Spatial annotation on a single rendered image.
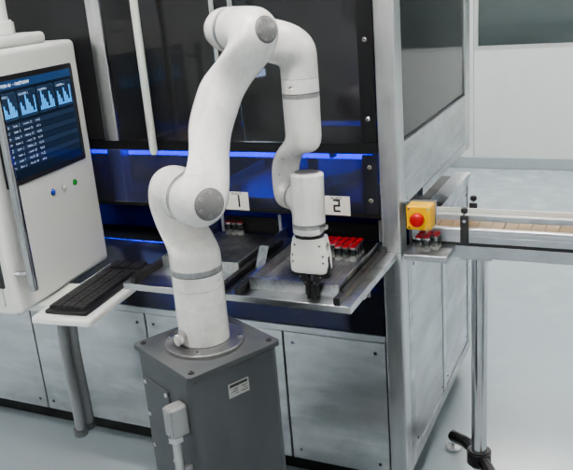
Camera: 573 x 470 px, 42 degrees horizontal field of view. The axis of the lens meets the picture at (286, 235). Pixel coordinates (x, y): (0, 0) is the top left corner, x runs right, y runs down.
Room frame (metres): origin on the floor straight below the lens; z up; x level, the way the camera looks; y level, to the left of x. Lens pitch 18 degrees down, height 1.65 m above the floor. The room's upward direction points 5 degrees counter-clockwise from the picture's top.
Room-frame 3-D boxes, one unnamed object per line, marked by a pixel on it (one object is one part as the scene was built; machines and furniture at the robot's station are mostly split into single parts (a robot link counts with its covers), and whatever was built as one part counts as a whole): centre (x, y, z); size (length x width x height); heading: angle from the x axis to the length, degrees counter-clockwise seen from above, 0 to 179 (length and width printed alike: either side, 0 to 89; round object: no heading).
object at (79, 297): (2.20, 0.59, 0.82); 0.40 x 0.14 x 0.02; 160
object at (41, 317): (2.21, 0.63, 0.79); 0.45 x 0.28 x 0.03; 160
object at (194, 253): (1.67, 0.23, 1.16); 0.19 x 0.12 x 0.24; 32
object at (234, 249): (2.24, 0.19, 0.90); 0.34 x 0.26 x 0.04; 154
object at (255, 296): (2.10, 0.06, 0.87); 0.70 x 0.48 x 0.02; 64
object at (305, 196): (1.82, -0.06, 1.15); 0.09 x 0.08 x 0.13; 34
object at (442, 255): (2.12, -0.43, 0.87); 0.14 x 0.13 x 0.02; 154
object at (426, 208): (2.09, -0.40, 1.00); 0.08 x 0.07 x 0.07; 154
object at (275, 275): (2.01, -0.08, 0.90); 0.34 x 0.26 x 0.04; 155
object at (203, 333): (1.65, 0.21, 0.95); 0.19 x 0.19 x 0.18
